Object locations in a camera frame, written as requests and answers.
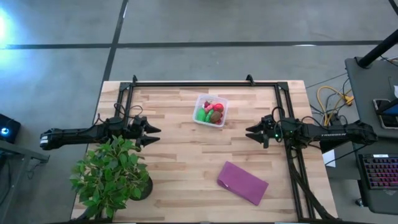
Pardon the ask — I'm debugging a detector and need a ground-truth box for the white paper sheet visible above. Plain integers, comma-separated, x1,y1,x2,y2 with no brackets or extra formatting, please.
322,149,336,168

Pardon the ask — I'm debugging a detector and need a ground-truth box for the grey metal stand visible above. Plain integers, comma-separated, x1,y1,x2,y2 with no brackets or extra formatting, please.
0,139,50,224

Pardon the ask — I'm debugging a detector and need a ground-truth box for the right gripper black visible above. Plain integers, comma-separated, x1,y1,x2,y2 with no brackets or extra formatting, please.
245,114,282,149

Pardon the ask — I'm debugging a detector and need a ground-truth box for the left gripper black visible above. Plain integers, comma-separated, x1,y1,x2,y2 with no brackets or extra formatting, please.
127,114,162,149

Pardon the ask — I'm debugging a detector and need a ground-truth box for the black device with blue light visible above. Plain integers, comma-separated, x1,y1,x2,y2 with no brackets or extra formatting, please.
0,113,22,144

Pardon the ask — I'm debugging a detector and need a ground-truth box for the purple folded cloth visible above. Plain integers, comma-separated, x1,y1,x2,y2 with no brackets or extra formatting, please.
216,161,269,207

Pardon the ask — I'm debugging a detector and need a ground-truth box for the grey side desk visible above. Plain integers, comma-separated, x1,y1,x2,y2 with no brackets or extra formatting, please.
345,57,398,215

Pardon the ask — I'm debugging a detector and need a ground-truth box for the backlit computer keyboard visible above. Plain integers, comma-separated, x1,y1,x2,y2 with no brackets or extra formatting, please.
360,154,398,190

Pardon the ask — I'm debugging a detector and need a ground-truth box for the black plant pot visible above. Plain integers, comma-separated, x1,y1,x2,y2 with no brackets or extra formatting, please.
132,175,154,202

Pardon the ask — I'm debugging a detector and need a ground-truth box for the clear plastic tupperware container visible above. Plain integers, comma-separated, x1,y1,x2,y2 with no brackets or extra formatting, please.
192,94,229,128

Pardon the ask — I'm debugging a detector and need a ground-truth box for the green leafy plant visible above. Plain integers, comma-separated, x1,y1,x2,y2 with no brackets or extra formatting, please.
68,135,150,218

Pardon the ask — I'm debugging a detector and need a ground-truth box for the black metal table frame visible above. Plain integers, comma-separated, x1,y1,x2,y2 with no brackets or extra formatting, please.
114,74,343,223

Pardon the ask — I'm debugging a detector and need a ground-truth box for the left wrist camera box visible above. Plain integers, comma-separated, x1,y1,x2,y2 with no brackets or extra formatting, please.
107,116,126,129

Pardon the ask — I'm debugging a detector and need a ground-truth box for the yellow cable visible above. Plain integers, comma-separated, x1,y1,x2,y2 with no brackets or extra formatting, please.
316,86,355,125

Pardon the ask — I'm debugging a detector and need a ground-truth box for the black pole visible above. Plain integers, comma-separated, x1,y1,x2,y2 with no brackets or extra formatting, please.
357,29,398,68

